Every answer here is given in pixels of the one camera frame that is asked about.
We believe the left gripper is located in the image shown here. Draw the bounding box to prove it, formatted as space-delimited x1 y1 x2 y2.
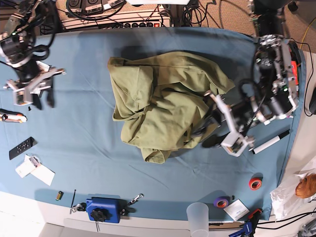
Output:
191 90 256 157

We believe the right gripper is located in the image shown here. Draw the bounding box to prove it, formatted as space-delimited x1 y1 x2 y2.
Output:
3 67 66 110

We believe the olive green t-shirt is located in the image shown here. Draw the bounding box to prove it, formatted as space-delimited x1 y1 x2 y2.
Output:
108 51 235 164

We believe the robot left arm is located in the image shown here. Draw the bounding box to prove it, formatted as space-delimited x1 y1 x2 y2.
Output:
192 0 299 157

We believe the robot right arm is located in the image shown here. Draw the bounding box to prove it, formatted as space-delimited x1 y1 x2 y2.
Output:
0 0 65 110

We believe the orange white utility knife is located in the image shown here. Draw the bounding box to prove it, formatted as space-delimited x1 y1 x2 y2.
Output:
0 109 27 123

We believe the black remote control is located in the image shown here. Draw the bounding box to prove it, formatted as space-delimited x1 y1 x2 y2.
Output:
9 137 37 160

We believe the white black marker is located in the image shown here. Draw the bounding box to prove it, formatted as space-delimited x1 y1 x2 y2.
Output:
252 130 290 154

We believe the blue table cloth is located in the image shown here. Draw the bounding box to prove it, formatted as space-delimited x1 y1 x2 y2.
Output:
0 27 301 220

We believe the clear plastic packaged item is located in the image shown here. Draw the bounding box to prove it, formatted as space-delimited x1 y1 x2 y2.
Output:
15 155 40 178

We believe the red tape roll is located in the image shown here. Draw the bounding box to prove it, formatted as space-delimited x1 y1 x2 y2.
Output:
248 177 262 191

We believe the purple tape roll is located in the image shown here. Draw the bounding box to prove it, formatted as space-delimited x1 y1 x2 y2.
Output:
213 197 230 209

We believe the white paper sheet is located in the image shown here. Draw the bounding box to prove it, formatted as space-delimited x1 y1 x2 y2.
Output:
24 155 55 186

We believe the white card booklet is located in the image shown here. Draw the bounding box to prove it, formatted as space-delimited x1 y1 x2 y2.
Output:
224 199 249 221

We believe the translucent plastic cup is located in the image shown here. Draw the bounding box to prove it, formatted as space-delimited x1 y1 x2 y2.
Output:
186 202 209 237

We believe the thin black rod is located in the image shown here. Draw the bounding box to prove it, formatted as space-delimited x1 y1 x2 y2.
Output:
69 189 76 214

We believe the small green yellow battery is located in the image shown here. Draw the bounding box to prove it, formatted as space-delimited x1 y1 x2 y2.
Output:
56 191 63 201

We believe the white plastic bag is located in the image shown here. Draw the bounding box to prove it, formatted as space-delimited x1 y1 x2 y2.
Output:
270 158 316 220

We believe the blue orange clamp bottom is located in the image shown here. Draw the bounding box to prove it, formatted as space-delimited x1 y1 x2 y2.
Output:
229 208 262 237

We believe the silver carabiner clip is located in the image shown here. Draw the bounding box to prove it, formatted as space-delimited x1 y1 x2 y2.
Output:
127 193 144 205

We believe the brown furry object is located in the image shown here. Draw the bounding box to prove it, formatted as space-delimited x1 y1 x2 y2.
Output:
295 174 316 198

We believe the orange black clamp right edge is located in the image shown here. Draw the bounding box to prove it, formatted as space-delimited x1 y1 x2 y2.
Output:
289 40 301 100

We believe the blue clamp block black knob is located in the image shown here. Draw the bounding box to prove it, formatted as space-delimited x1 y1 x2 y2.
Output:
85 197 130 224

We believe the white power strip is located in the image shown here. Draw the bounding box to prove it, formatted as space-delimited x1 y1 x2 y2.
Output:
62 11 172 30

